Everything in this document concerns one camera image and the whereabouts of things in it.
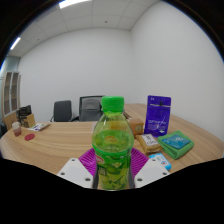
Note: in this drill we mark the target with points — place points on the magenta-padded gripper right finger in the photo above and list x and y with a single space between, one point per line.
151 171

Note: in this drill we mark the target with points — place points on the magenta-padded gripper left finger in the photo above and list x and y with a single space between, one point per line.
75 173

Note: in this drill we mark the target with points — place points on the green drink bottle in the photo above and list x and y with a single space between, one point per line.
112 143

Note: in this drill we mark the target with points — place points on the blue and white small pack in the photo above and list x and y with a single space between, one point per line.
161 161

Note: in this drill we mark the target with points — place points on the tan packet with white label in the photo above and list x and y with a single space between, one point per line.
148 144

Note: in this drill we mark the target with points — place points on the green folded cloth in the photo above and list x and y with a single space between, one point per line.
175 152

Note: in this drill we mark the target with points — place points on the blue flat packet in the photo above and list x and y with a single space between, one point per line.
176 141

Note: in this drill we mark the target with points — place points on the purple standing package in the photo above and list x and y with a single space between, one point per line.
157 115

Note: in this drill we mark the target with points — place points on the flat round red coaster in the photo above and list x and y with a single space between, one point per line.
29 137

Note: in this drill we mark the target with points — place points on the white printed leaflet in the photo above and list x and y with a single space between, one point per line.
39 126

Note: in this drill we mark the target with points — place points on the black office chair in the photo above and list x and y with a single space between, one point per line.
62 110

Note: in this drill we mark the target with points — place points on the grey mesh office chair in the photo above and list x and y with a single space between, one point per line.
90 109

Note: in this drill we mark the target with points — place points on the dark brown carton box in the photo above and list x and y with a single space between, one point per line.
29 121
18 120

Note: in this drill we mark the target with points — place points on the white and pink cup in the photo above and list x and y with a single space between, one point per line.
16 129

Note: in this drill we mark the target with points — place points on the black glossy box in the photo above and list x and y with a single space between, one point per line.
25 110

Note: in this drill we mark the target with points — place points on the black armchair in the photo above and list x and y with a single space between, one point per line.
2 130

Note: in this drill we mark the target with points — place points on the wooden shelf cabinet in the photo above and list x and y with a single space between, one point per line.
10 96

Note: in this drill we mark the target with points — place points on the ceiling light panel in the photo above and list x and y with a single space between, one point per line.
73 3
15 43

